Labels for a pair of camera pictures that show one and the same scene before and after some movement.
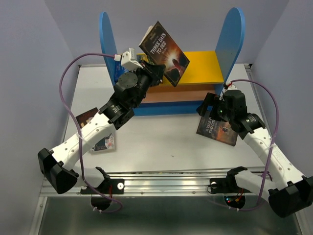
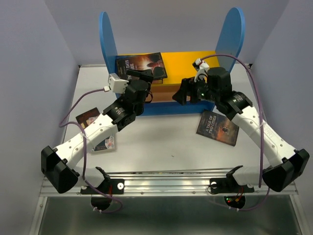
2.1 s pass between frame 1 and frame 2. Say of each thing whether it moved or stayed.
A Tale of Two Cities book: stayed
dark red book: stayed
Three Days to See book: moved
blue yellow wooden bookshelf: stayed
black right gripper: moved
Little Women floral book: stayed
